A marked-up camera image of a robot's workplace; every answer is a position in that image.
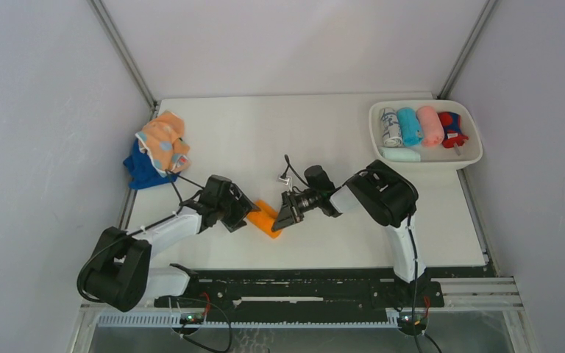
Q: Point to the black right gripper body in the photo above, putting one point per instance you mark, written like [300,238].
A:
[308,201]

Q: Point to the aluminium frame rail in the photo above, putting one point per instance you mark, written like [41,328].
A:
[482,294]

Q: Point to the orange towel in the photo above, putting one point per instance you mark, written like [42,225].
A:
[264,218]

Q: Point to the white patterned rolled towel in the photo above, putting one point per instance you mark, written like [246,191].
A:
[391,136]

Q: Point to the right corner aluminium post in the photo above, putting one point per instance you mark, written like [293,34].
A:
[482,21]

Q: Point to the corner aluminium post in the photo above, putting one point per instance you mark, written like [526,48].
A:
[116,39]
[482,21]

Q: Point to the left corner aluminium post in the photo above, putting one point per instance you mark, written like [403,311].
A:
[116,39]

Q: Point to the peach patterned towel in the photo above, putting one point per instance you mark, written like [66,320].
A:
[161,141]

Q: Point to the cyan rolled towel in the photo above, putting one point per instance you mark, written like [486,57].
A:
[411,130]

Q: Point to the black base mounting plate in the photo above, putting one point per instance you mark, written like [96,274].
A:
[278,316]

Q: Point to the pink rolled towel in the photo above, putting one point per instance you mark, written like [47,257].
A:
[431,126]

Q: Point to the red blue rolled towel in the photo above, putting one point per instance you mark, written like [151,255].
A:
[453,135]

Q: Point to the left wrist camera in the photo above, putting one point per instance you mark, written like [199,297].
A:
[216,189]

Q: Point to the light mint green towel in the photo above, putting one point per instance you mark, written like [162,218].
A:
[400,155]

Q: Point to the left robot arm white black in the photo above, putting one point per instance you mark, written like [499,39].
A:
[119,272]

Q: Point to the white plastic basket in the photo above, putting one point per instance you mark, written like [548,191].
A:
[432,157]

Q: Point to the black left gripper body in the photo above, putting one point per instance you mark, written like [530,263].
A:
[218,207]

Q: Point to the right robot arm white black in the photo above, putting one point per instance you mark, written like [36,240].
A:
[388,198]

